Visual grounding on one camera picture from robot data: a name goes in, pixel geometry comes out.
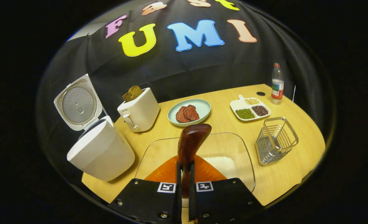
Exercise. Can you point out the clear glass container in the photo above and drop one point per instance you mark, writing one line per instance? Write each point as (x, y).
(159, 155)

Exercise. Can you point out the white rice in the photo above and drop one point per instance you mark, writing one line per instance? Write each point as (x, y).
(223, 166)

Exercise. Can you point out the clear plastic water bottle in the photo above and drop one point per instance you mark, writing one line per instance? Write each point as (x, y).
(277, 87)

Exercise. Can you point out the white toaster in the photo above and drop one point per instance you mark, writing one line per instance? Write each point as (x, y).
(142, 113)

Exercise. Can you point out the dark wooden spoon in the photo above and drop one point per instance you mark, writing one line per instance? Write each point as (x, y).
(190, 140)

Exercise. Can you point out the brown toast slices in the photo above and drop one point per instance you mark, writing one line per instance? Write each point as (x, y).
(134, 92)

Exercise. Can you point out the black backdrop cloth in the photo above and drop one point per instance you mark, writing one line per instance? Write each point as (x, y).
(187, 65)

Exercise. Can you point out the white divided bean dish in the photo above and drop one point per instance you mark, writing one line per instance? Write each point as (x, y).
(249, 109)

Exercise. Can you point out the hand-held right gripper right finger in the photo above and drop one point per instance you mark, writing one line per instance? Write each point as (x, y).
(192, 205)

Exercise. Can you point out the red meat piece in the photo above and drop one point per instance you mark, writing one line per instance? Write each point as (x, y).
(181, 115)
(191, 112)

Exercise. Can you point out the white rice cooker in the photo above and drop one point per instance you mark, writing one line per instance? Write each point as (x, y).
(100, 152)

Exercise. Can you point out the pale green plate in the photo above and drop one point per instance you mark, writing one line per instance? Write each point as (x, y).
(202, 109)

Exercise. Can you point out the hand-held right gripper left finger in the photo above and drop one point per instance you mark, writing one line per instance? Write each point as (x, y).
(178, 205)

